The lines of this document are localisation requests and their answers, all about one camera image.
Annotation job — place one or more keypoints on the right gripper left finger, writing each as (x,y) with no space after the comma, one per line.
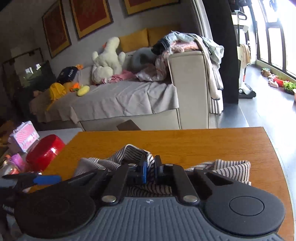
(125,176)

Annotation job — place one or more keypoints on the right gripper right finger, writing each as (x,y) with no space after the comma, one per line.
(175,176)

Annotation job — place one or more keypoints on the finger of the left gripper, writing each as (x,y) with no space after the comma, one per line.
(30,179)

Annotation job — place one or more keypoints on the brown ribbed sweater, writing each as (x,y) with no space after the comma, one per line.
(130,154)

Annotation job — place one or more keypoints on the pile of clothes on armrest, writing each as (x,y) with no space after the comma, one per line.
(177,42)

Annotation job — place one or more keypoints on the white side table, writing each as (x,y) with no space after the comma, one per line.
(8,167)

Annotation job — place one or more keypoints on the red round pot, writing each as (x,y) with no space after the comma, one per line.
(44,152)

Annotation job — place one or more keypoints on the pink cosmetic case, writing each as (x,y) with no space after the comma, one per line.
(23,137)

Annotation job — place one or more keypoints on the beige sofa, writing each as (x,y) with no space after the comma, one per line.
(182,101)

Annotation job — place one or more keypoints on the yellow backpack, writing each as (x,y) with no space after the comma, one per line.
(56,91)

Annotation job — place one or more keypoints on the pink cloth on sofa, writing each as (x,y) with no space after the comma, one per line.
(125,75)

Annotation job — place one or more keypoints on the yellow small plush toy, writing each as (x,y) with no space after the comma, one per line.
(83,90)

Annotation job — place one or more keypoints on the black cap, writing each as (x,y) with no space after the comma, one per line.
(67,74)

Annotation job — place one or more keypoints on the grey neck pillow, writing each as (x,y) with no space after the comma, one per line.
(141,58)

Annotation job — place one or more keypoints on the cream plush duck toy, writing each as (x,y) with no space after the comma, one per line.
(108,63)

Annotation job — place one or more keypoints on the yellow cushion left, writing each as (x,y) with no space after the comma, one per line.
(134,41)

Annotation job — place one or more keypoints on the yellow cushion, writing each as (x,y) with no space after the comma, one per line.
(134,41)
(156,33)

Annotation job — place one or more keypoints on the yellow cushion right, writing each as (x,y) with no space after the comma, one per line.
(156,33)

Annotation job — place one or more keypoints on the red gold framed picture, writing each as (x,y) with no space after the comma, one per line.
(90,16)
(137,6)
(55,28)

